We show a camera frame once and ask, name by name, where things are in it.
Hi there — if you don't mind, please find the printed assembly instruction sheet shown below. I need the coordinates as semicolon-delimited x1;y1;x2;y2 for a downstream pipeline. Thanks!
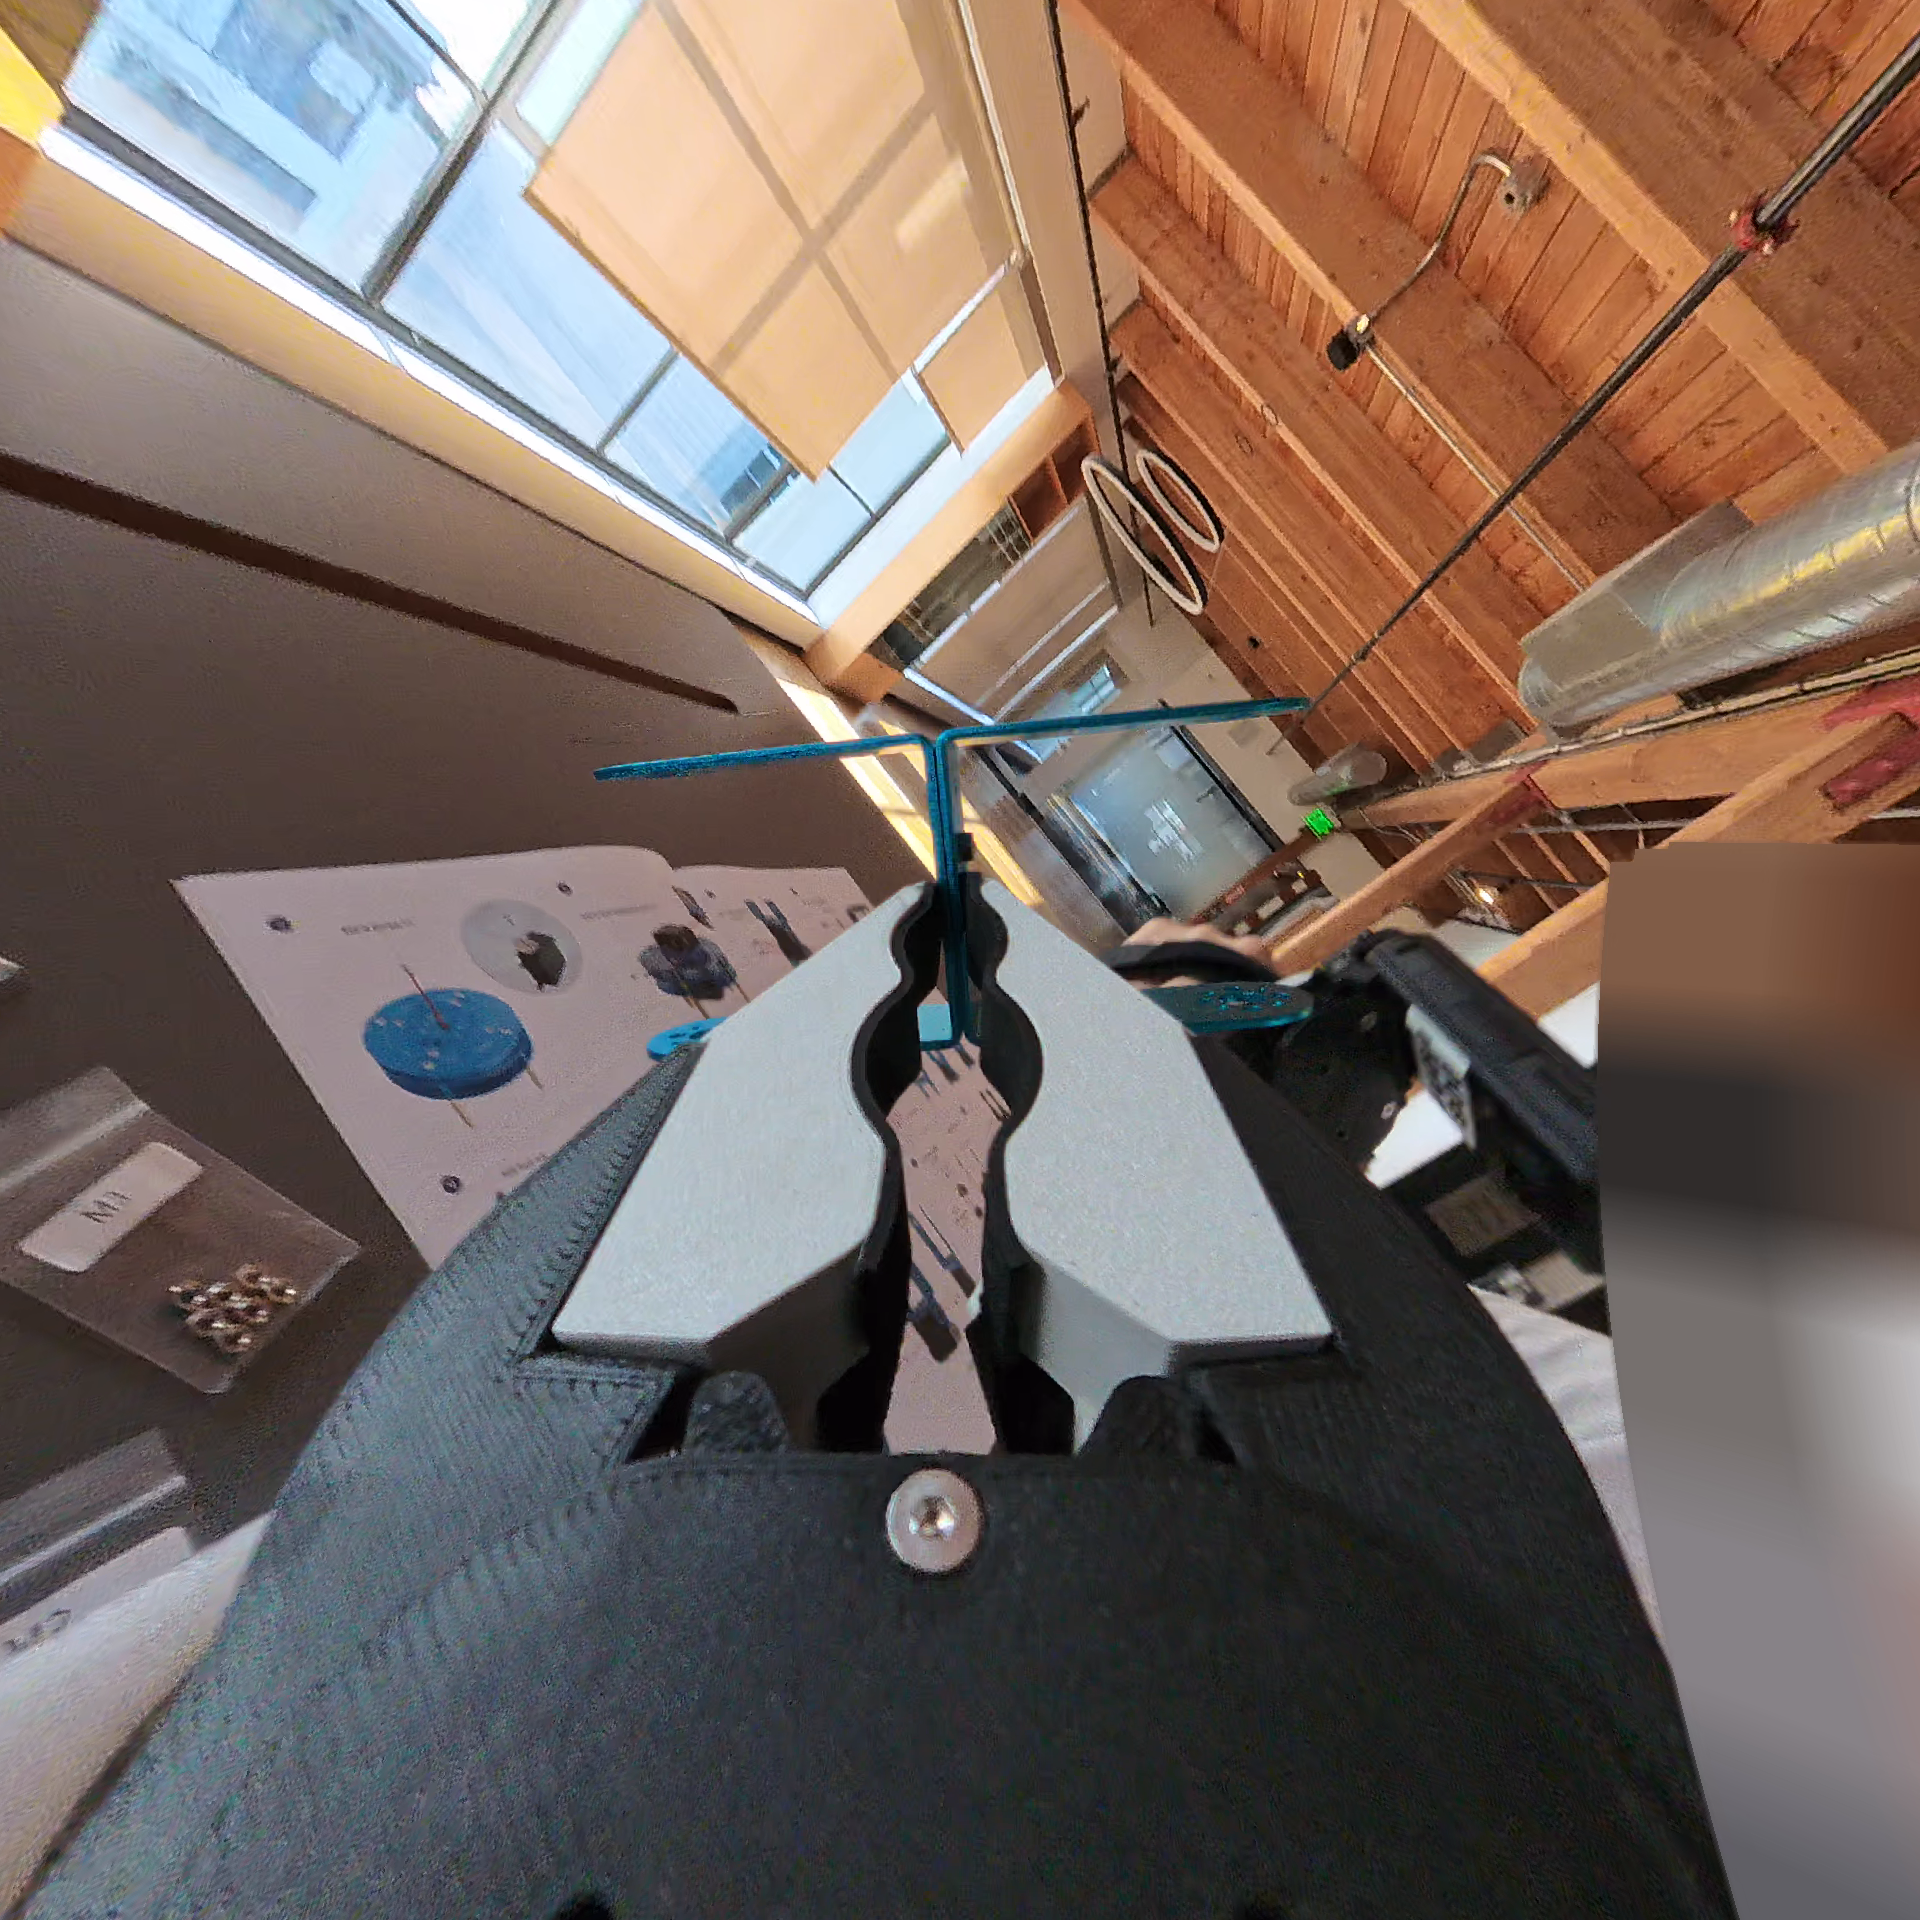
173;844;999;1453

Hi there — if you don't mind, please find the silver air duct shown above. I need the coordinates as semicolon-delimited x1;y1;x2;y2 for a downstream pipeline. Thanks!
1514;443;1920;736

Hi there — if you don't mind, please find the beige roller blind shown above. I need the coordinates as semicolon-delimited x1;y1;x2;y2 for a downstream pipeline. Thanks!
526;0;1051;485

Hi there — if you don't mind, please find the large glass window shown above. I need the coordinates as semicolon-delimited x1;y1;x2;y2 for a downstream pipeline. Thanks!
61;0;1051;603

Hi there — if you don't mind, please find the black ceiling pipe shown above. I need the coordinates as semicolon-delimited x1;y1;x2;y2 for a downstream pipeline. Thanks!
1305;31;1920;711

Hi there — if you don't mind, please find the blue metal bracket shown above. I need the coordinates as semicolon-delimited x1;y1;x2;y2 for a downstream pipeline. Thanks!
595;699;1314;1068

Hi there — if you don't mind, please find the white ring ceiling lamp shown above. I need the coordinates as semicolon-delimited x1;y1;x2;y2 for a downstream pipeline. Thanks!
1080;455;1211;612
1133;443;1229;546

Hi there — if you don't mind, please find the person's white shirt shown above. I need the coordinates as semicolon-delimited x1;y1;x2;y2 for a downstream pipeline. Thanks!
1468;1273;1608;1515

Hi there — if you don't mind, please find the group of clear screw bags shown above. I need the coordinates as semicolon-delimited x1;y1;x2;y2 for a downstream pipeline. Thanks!
0;951;366;1621

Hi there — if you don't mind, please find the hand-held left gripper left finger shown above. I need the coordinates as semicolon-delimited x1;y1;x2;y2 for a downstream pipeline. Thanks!
549;883;944;1453

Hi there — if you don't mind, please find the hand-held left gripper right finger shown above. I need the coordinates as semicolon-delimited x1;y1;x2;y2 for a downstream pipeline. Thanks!
966;876;1340;1453

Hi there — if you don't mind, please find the dark grey desk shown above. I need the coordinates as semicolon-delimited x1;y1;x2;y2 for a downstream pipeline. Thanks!
0;464;931;1515

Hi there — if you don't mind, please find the light grey desk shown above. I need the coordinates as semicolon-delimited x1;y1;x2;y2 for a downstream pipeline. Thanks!
0;239;812;714

